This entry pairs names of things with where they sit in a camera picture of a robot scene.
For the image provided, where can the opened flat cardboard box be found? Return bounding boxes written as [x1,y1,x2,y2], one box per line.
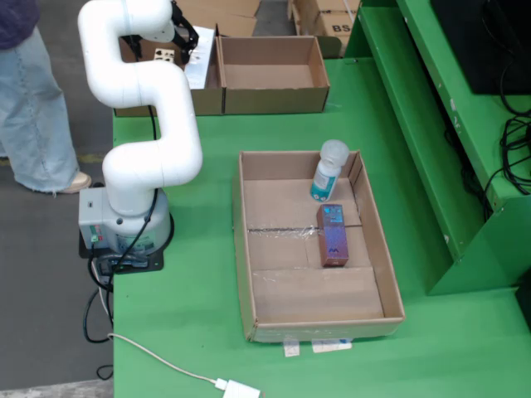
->
[176,0,262,38]

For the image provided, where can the tangled black cables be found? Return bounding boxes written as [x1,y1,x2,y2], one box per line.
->
[443,61,531,221]

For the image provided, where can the black monitor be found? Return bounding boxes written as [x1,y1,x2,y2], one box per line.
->
[429,0,531,95]

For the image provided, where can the holographic brown box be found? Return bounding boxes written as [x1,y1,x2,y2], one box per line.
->
[316,202,349,269]

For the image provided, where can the black power cable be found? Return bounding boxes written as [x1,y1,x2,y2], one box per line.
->
[82,248,115,381]

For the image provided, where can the green metal shelf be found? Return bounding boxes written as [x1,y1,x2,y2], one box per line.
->
[343,0,531,296]

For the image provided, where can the white bottle teal label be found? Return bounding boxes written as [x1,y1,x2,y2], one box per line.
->
[309,139,350,204]

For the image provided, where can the person in jeans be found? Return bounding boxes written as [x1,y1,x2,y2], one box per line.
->
[0,0,93,196]

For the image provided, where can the white adapter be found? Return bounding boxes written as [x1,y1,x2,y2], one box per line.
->
[214,377,261,398]

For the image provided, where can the empty cardboard box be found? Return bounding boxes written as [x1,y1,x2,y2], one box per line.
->
[217,35,342,115]

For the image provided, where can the stacked printed cardboard boxes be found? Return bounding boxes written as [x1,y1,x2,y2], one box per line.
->
[288,0,362,59]

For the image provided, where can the tall slim white box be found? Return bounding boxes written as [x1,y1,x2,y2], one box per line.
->
[184,24,218,90]

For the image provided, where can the cardboard box with side flap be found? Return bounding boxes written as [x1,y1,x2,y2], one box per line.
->
[111,35,225,117]

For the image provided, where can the shallow cardboard tray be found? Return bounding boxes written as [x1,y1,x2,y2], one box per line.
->
[231,149,407,343]

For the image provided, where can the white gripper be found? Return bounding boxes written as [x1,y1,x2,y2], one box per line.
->
[164,0,201,66]

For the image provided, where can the wide white tape label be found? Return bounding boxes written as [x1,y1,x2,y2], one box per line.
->
[311,337,353,354]

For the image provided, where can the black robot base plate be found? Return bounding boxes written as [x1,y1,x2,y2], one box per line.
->
[78,213,175,274]

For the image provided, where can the white cable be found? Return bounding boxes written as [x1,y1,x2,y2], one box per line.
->
[97,285,219,385]

